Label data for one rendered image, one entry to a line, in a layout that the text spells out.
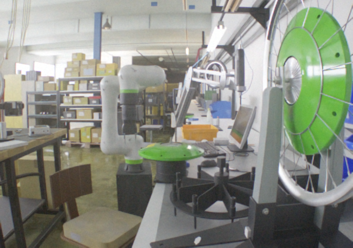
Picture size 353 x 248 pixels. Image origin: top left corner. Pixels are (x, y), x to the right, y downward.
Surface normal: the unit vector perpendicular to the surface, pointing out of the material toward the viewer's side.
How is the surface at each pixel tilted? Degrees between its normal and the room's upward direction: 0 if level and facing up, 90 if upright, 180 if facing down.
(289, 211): 90
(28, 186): 90
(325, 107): 99
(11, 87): 90
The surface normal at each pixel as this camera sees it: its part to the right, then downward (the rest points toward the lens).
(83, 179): 0.73, 0.05
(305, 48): -0.98, -0.11
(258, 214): 0.02, 0.08
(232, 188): -0.73, 0.11
